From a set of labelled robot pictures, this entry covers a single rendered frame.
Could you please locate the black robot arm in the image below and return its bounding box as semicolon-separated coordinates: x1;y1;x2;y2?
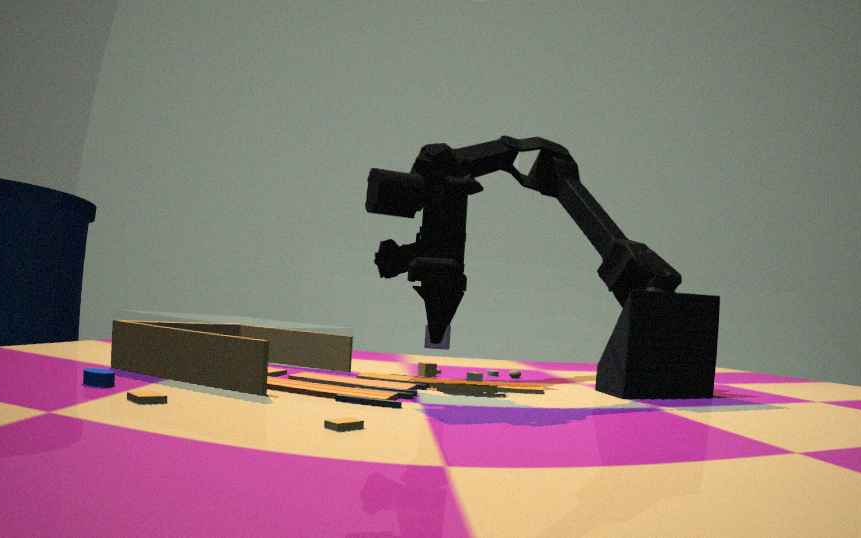
365;135;682;308

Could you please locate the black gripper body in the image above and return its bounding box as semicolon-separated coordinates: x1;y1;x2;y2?
407;219;467;291

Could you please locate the purple and pink letter cube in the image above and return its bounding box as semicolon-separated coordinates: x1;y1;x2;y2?
424;325;451;350

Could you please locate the blue short cylinder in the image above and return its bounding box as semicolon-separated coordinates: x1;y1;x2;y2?
83;368;115;387

